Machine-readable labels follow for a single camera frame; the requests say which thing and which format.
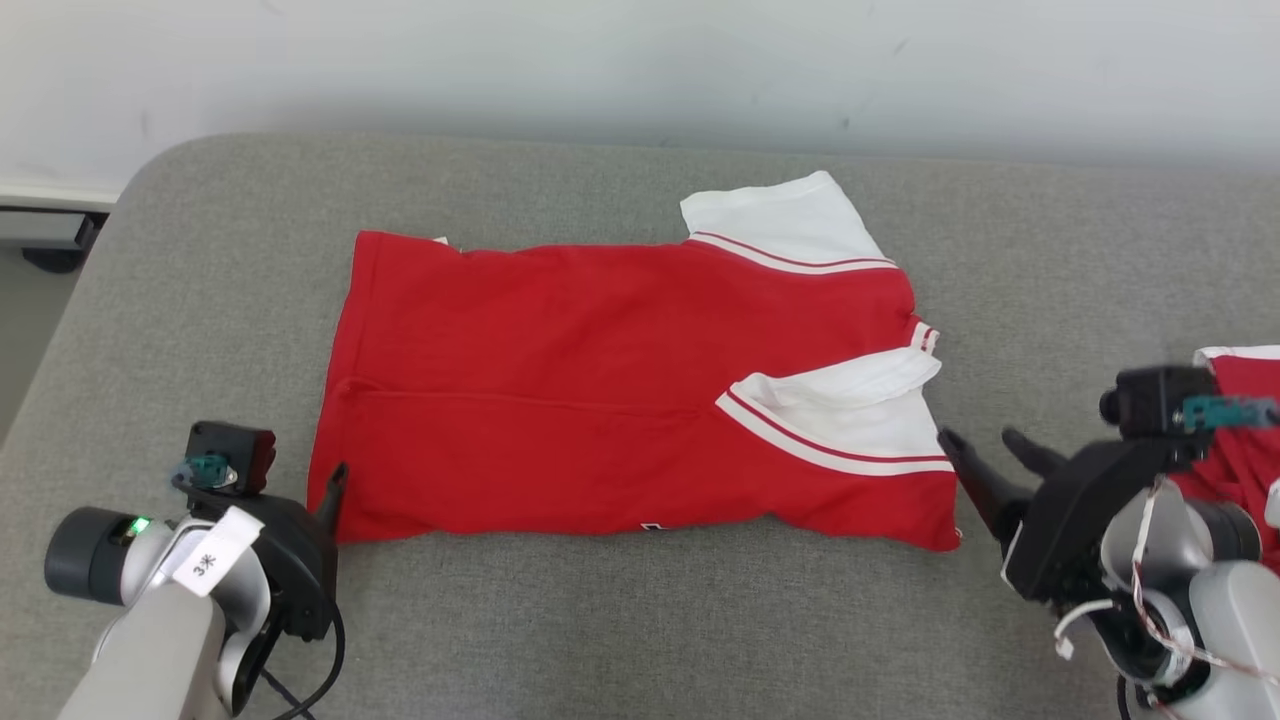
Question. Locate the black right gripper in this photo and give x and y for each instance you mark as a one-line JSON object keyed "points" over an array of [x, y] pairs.
{"points": [[1075, 520]]}

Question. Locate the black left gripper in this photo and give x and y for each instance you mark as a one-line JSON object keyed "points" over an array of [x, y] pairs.
{"points": [[300, 570]]}

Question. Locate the red printed shorts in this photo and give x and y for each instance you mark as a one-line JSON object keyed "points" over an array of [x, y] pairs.
{"points": [[1245, 440]]}

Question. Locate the red and white shirt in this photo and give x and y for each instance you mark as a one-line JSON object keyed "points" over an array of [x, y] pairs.
{"points": [[550, 400]]}

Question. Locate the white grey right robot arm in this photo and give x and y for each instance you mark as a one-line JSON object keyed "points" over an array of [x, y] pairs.
{"points": [[1230, 620]]}

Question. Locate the black round floor foot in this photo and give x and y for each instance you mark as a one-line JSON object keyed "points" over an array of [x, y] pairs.
{"points": [[55, 260]]}

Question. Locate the grey metal floor bar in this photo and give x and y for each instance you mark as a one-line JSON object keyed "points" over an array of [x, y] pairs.
{"points": [[40, 230]]}

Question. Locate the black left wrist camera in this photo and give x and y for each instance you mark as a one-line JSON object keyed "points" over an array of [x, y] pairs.
{"points": [[235, 455]]}

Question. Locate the teal left camera connector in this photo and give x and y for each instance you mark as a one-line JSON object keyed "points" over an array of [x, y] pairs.
{"points": [[208, 470]]}

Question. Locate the teal camera connector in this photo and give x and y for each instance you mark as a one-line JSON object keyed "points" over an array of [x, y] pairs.
{"points": [[1225, 412], [208, 470]]}

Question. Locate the teal right camera connector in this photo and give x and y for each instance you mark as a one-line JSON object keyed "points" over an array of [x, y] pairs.
{"points": [[1225, 412]]}

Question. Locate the wall baseboard strip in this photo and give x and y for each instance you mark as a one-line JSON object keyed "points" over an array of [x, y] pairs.
{"points": [[50, 194]]}

